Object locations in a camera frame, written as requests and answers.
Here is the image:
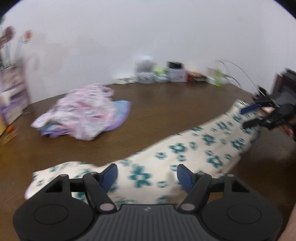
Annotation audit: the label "cream green-flower garment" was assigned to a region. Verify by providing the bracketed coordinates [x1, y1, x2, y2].
[24, 99, 262, 205]

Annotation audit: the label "pink floral garment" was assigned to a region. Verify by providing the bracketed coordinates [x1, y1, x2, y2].
[31, 83, 116, 141]

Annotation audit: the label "right hand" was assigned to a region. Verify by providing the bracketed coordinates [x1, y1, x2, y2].
[282, 116, 296, 141]

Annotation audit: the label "green spray bottle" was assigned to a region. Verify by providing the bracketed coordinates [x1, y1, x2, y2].
[213, 69, 223, 87]

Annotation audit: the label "white charger block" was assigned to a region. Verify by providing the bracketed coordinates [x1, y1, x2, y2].
[206, 67, 216, 85]

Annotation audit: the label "red dark label box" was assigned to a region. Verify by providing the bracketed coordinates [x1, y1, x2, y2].
[187, 71, 207, 83]

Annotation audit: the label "grey tin box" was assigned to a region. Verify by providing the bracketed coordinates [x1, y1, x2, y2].
[166, 68, 187, 83]

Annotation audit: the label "blue purple garment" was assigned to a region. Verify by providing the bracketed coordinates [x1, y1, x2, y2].
[37, 100, 131, 138]

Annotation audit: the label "black small box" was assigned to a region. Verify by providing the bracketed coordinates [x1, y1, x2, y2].
[167, 61, 183, 69]

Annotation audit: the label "green white small boxes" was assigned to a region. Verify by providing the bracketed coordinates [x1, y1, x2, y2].
[153, 69, 169, 83]

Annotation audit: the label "orange small item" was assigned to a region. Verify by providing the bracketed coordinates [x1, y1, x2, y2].
[3, 125, 18, 145]

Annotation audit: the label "white astronaut robot figurine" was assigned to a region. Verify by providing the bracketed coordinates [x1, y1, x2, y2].
[135, 56, 156, 84]

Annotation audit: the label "white small connectors row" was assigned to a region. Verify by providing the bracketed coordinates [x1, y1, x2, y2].
[114, 76, 137, 85]

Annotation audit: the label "yellow thermos jug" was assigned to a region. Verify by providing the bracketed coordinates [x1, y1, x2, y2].
[0, 114, 6, 136]

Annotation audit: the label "purple tissue box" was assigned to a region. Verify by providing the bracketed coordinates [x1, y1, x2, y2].
[1, 91, 23, 125]

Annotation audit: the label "pink knitted vase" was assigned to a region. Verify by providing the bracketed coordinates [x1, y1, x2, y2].
[0, 61, 32, 112]

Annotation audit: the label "white charging cable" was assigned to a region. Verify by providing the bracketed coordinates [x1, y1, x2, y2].
[216, 60, 266, 95]

